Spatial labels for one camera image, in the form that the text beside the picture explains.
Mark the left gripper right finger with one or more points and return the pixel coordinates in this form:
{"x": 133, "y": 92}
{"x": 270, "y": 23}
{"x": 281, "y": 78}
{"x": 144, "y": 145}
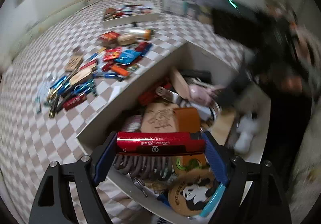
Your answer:
{"x": 253, "y": 192}

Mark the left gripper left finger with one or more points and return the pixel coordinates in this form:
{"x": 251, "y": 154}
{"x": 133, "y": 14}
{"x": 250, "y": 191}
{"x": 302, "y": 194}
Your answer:
{"x": 53, "y": 202}

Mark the red metallic case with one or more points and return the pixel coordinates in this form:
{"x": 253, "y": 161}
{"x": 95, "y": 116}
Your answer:
{"x": 160, "y": 144}

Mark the panda round coaster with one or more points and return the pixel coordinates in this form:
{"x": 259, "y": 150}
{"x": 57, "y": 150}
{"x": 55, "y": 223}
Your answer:
{"x": 191, "y": 192}

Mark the pink scissors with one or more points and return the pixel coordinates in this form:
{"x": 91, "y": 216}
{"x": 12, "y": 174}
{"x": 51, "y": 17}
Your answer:
{"x": 203, "y": 96}

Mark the checkered bed sheet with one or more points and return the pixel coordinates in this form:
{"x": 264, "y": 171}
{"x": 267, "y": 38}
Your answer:
{"x": 54, "y": 93}

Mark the engraved leather tile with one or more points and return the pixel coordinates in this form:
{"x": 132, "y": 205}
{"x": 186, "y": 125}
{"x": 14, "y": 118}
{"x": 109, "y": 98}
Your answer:
{"x": 159, "y": 117}

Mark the wooden oval brush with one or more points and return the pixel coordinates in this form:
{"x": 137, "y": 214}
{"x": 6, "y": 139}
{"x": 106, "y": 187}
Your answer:
{"x": 81, "y": 76}

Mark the white bottle orange cap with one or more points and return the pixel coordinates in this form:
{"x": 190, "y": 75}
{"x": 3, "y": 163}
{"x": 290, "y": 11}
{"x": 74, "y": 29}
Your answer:
{"x": 142, "y": 33}

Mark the engraved wooden block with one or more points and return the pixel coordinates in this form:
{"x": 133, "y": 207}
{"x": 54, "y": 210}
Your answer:
{"x": 73, "y": 63}

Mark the beige oval wooden case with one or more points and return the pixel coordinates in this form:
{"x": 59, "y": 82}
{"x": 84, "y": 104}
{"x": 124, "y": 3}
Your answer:
{"x": 126, "y": 39}

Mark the blue pouch packet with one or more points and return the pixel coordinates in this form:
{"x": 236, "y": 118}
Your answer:
{"x": 127, "y": 57}

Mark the far white tray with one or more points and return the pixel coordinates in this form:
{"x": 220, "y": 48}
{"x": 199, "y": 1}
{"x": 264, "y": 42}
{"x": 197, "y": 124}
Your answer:
{"x": 129, "y": 13}

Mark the red printed packet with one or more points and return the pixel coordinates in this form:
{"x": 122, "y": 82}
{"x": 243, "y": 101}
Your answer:
{"x": 112, "y": 54}

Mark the dark red book box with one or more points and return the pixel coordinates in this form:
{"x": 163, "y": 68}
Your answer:
{"x": 109, "y": 38}

